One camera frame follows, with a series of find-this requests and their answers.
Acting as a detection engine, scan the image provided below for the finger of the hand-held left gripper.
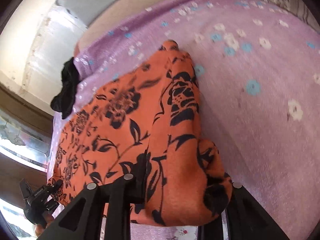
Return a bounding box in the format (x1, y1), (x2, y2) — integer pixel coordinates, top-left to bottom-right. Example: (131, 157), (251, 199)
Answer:
(46, 179), (63, 193)
(43, 199), (60, 214)

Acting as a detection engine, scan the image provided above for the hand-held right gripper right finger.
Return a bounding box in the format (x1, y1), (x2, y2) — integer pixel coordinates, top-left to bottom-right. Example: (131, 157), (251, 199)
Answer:
(200, 181), (284, 240)

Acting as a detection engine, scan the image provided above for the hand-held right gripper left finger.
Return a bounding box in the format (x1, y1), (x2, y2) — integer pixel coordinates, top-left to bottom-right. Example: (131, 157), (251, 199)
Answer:
(49, 152), (152, 240)

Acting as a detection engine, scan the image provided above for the orange black floral dress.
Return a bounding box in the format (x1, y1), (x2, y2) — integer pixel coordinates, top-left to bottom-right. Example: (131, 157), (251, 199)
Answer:
(47, 39), (232, 227)

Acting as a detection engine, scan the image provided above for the person's left hand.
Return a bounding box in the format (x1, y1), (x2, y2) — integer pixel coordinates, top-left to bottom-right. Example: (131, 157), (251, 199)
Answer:
(34, 214), (55, 237)

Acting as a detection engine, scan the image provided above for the wooden stained glass door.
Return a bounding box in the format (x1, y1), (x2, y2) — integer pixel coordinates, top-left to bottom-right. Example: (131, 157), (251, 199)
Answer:
(0, 85), (60, 240)

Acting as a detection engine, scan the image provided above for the purple floral bedsheet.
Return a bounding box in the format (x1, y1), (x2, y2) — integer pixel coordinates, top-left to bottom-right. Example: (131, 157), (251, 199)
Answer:
(46, 0), (320, 240)

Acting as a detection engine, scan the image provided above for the black crumpled cloth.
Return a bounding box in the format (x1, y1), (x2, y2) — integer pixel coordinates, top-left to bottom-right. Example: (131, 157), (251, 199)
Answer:
(51, 57), (81, 120)

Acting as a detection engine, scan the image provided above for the grey pillow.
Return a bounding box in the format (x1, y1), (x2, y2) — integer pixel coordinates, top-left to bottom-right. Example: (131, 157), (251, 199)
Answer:
(55, 0), (140, 28)

